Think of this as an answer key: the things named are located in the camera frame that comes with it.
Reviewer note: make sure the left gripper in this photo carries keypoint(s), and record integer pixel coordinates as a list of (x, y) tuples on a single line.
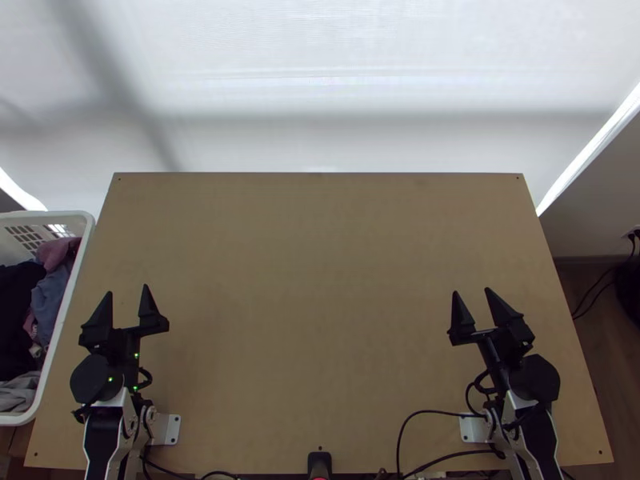
[(122, 347)]

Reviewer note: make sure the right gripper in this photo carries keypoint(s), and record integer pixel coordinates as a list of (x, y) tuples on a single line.
[(507, 350)]

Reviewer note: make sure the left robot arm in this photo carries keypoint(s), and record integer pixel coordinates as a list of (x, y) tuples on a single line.
[(100, 430)]

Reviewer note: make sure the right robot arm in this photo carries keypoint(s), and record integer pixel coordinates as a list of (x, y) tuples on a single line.
[(535, 380)]

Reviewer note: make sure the white laundry basket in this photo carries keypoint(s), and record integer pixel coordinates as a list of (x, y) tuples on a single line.
[(75, 280)]

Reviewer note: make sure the heap of clothes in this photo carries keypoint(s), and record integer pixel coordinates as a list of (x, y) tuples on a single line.
[(20, 300)]

